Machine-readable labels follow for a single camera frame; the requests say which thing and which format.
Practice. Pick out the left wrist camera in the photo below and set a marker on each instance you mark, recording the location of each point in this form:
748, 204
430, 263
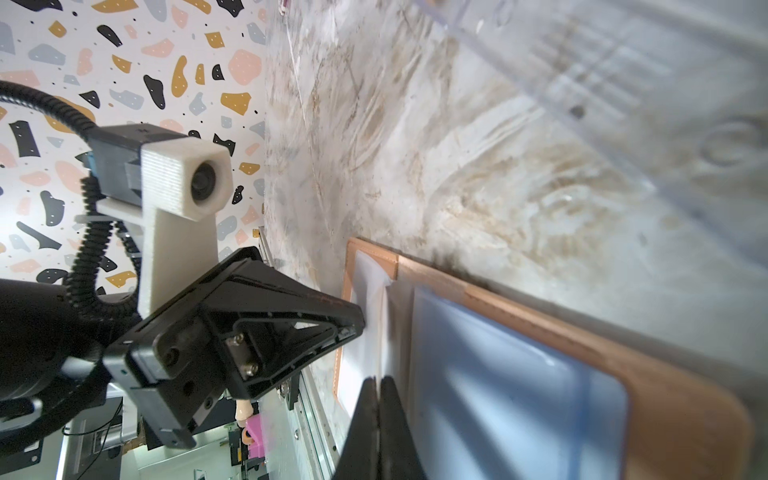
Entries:
167, 188

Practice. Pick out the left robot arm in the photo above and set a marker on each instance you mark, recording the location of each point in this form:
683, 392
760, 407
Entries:
52, 362

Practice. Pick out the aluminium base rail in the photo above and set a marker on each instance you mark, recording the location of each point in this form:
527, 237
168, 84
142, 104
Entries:
314, 255

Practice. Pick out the clear acrylic card stand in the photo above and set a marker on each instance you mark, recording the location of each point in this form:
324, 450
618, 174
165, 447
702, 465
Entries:
674, 91

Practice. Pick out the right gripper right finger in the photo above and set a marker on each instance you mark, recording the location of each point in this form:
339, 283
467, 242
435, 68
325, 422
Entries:
398, 457

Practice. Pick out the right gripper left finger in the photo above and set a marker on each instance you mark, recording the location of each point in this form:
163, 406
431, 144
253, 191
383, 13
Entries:
359, 459

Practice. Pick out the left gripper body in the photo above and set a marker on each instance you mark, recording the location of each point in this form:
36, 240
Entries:
162, 365

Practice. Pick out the pink leather card holder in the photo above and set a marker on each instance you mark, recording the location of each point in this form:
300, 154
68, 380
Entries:
492, 389

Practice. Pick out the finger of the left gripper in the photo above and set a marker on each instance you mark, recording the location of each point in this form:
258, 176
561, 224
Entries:
247, 289
253, 355

